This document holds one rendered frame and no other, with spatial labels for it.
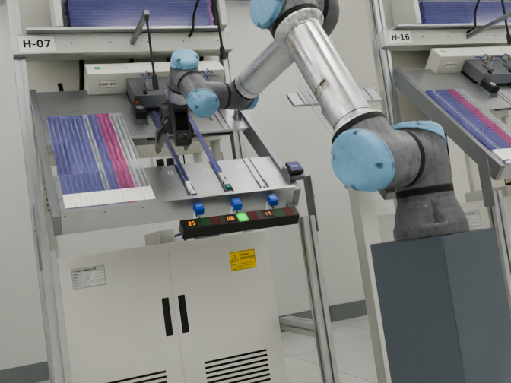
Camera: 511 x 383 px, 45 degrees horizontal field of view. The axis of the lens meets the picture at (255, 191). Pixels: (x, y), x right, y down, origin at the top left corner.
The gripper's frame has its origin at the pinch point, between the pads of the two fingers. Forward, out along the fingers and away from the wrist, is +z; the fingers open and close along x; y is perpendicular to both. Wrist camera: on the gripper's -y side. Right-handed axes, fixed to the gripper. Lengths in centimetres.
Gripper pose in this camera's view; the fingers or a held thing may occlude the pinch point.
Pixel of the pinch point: (172, 151)
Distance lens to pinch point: 193.3
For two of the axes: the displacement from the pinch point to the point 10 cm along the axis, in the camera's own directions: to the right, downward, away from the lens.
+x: -9.3, 1.0, -3.6
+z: -2.1, 6.4, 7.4
